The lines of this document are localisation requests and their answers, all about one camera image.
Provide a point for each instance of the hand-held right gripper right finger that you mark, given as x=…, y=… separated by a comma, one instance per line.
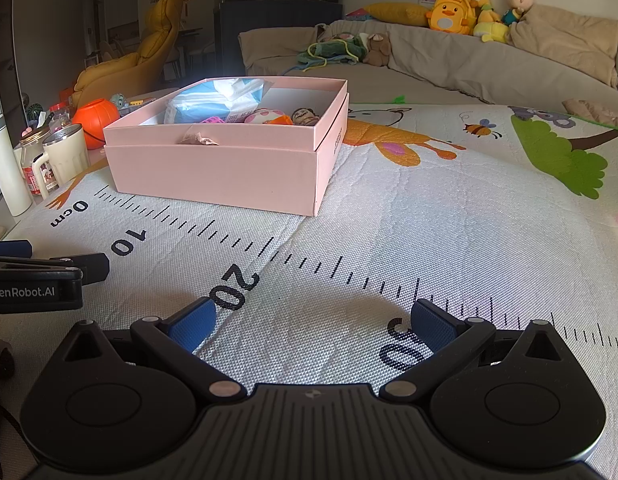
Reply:
x=431, y=322

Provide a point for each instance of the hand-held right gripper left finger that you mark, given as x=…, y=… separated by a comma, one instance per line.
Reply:
x=194, y=325

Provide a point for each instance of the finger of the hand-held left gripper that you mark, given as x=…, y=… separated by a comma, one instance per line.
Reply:
x=9, y=250
x=91, y=266

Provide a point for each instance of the pink plastic toy basket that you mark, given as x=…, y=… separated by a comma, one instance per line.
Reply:
x=213, y=120

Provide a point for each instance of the blue tissue pack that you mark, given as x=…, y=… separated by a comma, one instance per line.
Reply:
x=209, y=102

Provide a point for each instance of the pink cardboard box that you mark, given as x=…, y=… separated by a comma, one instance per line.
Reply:
x=214, y=175
x=269, y=137

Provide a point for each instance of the pink spotted squishy toy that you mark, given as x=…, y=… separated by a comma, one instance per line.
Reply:
x=261, y=116

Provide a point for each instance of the orange plastic toy piece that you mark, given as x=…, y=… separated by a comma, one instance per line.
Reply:
x=284, y=119

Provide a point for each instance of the brown-haired face figurine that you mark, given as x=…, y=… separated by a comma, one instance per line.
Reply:
x=305, y=116

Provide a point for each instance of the white bottle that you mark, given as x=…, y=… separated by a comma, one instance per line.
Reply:
x=9, y=180

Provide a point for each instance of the glass jar with red label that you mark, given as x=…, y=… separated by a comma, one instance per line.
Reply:
x=31, y=175

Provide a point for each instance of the white mug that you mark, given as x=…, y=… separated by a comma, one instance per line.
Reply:
x=64, y=157

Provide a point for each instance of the cartoon animal play mat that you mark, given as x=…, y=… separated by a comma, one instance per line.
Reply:
x=389, y=220

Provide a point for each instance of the green striped ball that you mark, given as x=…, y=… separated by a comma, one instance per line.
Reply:
x=36, y=115

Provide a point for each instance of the red-lidded plastic jar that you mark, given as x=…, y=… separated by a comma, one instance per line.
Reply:
x=59, y=116

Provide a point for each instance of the orange pumpkin bucket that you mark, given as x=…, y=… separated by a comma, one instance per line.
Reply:
x=96, y=117

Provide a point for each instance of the small teal toy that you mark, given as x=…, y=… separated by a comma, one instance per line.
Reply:
x=120, y=101

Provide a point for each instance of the yellow armchair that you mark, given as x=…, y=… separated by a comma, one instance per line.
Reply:
x=139, y=65

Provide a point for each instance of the grey sofa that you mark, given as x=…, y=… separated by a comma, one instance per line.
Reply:
x=439, y=60

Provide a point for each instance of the beige quilted cushion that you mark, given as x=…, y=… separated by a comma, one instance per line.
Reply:
x=594, y=115

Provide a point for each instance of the brown plush toy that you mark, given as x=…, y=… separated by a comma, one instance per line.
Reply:
x=378, y=50

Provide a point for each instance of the green knitted clothing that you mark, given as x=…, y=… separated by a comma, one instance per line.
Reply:
x=334, y=50

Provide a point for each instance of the yellow duck plush toy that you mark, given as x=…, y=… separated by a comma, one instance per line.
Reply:
x=489, y=22

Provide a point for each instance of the beige blanket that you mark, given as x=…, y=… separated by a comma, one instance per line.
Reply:
x=564, y=45

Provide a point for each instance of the yellow duck plush backpack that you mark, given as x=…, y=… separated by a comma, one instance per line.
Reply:
x=451, y=15

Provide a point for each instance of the yellow pillow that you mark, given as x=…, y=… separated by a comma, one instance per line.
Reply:
x=396, y=12

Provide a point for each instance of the pink picture book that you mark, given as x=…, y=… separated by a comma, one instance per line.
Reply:
x=358, y=14

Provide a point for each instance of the cartoon boy doll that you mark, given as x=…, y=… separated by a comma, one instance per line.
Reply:
x=516, y=2

